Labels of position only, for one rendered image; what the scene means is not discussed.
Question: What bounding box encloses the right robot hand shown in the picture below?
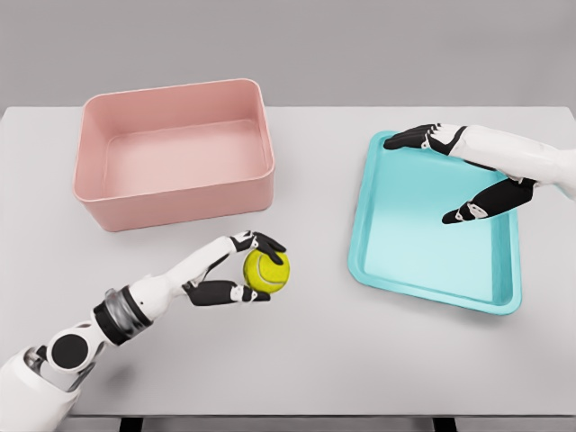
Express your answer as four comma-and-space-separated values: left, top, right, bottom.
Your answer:
382, 122, 539, 225

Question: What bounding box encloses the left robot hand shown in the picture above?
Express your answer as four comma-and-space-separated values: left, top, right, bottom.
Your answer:
168, 230, 287, 307

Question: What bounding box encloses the yellow tennis ball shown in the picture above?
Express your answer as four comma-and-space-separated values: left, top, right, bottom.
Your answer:
243, 249, 292, 295

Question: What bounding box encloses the blue plastic tray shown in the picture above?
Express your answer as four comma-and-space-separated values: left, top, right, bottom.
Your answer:
346, 130, 523, 318

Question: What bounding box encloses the pink plastic basket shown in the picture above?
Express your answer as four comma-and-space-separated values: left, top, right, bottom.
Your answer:
72, 77, 276, 233

